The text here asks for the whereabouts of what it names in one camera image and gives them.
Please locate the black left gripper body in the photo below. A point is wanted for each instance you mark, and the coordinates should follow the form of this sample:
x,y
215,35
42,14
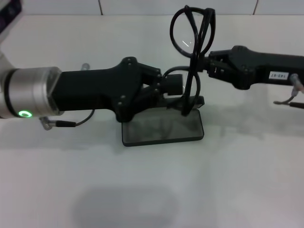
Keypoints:
x,y
95,90

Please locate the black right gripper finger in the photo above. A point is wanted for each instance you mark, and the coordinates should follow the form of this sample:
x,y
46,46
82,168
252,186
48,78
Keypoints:
x,y
221,71
219,55

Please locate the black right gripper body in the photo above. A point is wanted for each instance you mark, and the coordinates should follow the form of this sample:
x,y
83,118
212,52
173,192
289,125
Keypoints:
x,y
256,69

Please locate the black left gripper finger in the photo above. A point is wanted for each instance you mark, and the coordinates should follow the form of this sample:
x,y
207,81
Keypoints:
x,y
152,97
174,83

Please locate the black round-lens glasses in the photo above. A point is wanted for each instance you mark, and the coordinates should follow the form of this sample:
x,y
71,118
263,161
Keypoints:
x,y
188,95

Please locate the black glasses case grey lining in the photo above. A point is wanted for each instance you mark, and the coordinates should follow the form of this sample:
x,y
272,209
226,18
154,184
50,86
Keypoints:
x,y
154,140

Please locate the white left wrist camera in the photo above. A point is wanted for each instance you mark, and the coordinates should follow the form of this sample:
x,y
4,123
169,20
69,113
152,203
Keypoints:
x,y
9,14

